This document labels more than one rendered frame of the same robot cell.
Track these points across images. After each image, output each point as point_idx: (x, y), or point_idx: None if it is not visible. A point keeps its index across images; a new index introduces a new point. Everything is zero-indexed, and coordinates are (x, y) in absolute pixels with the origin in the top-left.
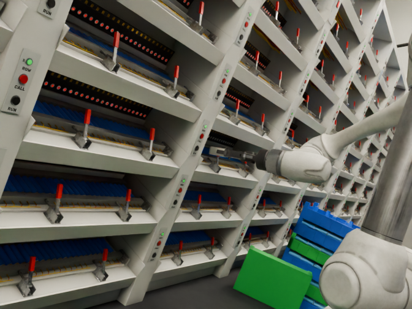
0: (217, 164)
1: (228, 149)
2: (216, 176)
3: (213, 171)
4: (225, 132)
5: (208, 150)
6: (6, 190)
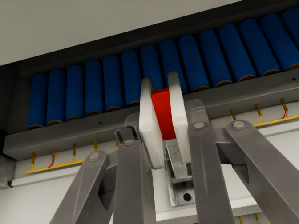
0: (177, 172)
1: (74, 178)
2: (190, 217)
3: (169, 197)
4: (26, 47)
5: (270, 30)
6: None
